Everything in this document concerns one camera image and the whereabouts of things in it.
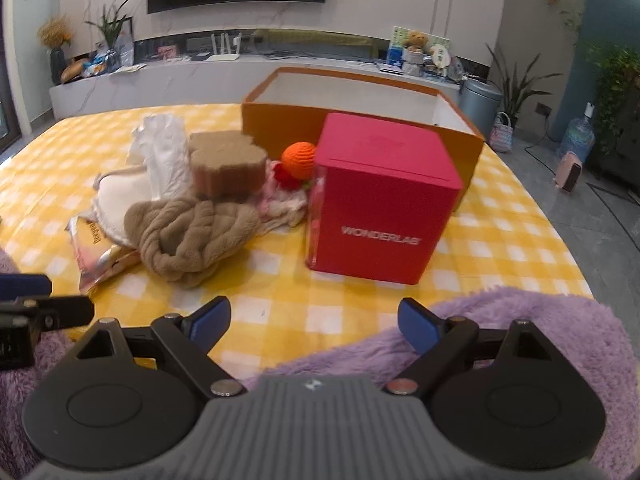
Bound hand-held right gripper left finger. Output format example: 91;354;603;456
75;296;246;401

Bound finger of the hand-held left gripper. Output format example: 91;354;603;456
0;273;53;299
0;294;96;332

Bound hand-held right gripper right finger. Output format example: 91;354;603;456
382;297;563;397

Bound pink wipes packet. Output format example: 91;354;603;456
67;215;143;295

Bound brown braided plush towel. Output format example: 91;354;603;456
124;197;261;289

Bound white round pad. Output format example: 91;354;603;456
92;170;151;250

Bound pink knitted cloth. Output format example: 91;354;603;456
257;160;314;234

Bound red knitted flower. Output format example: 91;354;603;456
272;162;302;191

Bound white cloth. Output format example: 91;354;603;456
131;114;193;203

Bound orange knitted ball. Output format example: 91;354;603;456
281;142;319;182

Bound orange cardboard box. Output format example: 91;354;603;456
241;66;487;213

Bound yellow checkered tablecloth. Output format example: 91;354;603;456
0;102;596;382

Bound purple fluffy blanket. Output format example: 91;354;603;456
0;247;632;480

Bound red cube box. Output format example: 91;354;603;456
305;112;463;286

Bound pastel woven bag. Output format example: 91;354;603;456
490;112;516;152

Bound pink space heater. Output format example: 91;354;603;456
555;154;583;193

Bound bread loaf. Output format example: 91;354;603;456
61;58;91;84

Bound dark vase with yellow flowers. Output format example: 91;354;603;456
37;15;75;86

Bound grey trash can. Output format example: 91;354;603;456
457;79;503;128

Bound white marble media console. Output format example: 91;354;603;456
49;55;461;122

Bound clear plastic bags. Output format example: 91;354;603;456
82;34;136;78

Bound blue water jug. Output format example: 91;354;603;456
557;102;596;161

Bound snake plant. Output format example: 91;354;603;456
485;42;563;127

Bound dark cabinet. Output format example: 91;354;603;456
587;125;640;187

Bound white router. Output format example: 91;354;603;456
206;32;244;63

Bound white round hand fan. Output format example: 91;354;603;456
430;42;454;69

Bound green leafy potted plant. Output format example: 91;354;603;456
85;0;138;68

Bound brown teddy bear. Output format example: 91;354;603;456
402;31;429;54

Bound bushy green plant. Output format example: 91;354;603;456
582;42;640;156

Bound black floor cable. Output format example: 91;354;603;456
522;139;560;181

